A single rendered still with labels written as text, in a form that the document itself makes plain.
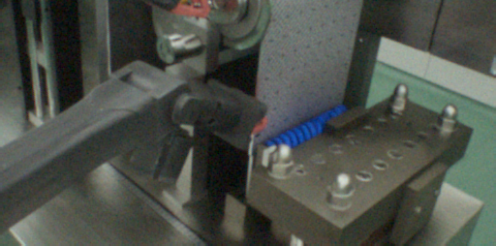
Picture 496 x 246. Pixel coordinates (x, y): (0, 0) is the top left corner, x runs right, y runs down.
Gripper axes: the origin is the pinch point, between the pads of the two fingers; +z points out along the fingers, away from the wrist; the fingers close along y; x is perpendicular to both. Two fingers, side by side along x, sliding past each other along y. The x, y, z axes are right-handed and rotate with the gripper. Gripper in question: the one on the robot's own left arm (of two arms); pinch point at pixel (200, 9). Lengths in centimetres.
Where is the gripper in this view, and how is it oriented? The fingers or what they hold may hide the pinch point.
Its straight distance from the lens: 73.5
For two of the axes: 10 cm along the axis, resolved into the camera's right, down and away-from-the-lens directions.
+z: 5.1, 3.5, 7.8
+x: 5.0, -8.6, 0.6
